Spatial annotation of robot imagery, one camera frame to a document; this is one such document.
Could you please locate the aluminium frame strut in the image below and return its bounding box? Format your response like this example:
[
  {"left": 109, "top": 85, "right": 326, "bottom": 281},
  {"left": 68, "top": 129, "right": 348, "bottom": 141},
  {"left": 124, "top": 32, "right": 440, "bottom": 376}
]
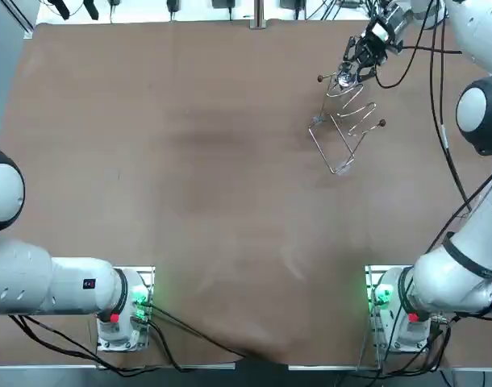
[{"left": 0, "top": 0, "right": 36, "bottom": 40}]

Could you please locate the aluminium edge rail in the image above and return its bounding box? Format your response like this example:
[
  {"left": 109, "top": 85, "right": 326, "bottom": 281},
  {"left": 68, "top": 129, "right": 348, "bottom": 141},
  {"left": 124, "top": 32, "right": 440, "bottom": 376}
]
[
  {"left": 288, "top": 364, "right": 447, "bottom": 371},
  {"left": 95, "top": 361, "right": 236, "bottom": 371}
]

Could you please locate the black base cable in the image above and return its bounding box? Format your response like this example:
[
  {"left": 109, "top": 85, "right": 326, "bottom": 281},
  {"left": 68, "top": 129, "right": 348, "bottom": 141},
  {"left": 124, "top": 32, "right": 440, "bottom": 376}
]
[
  {"left": 148, "top": 304, "right": 249, "bottom": 360},
  {"left": 10, "top": 314, "right": 239, "bottom": 374},
  {"left": 356, "top": 314, "right": 465, "bottom": 374}
]

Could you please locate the aluminium frame post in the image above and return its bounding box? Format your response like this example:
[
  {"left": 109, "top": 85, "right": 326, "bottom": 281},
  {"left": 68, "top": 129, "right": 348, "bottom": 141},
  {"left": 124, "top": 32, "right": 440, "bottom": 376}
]
[{"left": 248, "top": 0, "right": 268, "bottom": 30}]

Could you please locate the black cable with white tag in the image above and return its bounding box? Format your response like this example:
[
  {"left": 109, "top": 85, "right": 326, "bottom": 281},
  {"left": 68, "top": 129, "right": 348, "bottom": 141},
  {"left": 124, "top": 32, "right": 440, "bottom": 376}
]
[{"left": 429, "top": 0, "right": 473, "bottom": 213}]

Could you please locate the black bar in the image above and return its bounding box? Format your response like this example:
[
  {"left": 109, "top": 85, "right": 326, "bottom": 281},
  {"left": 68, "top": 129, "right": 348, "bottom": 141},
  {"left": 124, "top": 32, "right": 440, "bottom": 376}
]
[
  {"left": 47, "top": 0, "right": 72, "bottom": 20},
  {"left": 81, "top": 0, "right": 101, "bottom": 21}
]

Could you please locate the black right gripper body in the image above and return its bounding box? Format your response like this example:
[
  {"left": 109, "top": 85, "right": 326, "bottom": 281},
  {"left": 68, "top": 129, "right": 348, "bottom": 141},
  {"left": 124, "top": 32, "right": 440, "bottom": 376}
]
[{"left": 356, "top": 35, "right": 388, "bottom": 68}]

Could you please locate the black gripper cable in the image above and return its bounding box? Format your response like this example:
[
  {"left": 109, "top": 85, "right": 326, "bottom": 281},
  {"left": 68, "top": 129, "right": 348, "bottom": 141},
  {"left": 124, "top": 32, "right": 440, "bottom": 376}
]
[{"left": 373, "top": 0, "right": 432, "bottom": 89}]

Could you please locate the wire goblet rack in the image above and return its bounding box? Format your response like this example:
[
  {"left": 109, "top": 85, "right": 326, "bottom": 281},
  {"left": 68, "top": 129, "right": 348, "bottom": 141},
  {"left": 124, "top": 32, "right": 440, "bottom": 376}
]
[{"left": 308, "top": 72, "right": 387, "bottom": 177}]

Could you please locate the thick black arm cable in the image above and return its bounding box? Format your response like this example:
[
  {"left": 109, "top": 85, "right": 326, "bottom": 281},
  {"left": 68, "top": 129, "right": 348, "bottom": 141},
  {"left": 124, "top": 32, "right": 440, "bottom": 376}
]
[{"left": 425, "top": 163, "right": 492, "bottom": 253}]

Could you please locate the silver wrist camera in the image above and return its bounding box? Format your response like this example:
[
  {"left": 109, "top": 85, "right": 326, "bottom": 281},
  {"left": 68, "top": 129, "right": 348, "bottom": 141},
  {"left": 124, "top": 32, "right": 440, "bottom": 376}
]
[{"left": 368, "top": 19, "right": 394, "bottom": 42}]

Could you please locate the clear glass goblet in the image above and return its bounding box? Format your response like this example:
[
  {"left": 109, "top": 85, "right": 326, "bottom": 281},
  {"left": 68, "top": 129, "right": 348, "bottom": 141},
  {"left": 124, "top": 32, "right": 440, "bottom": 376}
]
[{"left": 328, "top": 66, "right": 359, "bottom": 102}]

